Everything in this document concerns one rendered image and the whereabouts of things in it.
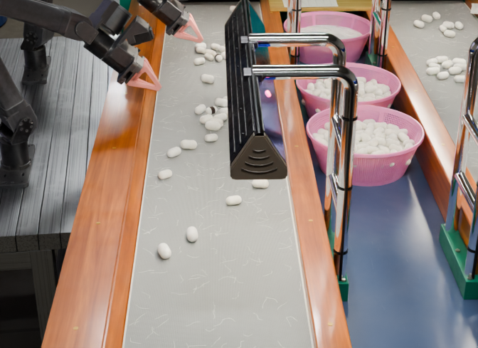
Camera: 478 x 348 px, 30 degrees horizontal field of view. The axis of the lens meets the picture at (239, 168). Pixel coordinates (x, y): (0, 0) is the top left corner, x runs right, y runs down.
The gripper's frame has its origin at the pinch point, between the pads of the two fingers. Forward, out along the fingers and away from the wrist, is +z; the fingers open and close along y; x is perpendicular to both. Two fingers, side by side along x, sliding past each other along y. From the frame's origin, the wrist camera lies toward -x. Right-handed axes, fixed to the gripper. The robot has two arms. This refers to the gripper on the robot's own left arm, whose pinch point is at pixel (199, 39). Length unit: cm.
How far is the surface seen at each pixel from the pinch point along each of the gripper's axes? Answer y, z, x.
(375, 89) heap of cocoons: -18.4, 38.7, -24.9
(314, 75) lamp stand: -99, -6, -36
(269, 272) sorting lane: -100, 14, -4
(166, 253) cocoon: -96, 0, 7
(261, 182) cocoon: -70, 13, -5
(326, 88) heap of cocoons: -15.5, 30.1, -16.0
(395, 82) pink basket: -19, 41, -30
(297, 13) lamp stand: -2.7, 14.1, -23.5
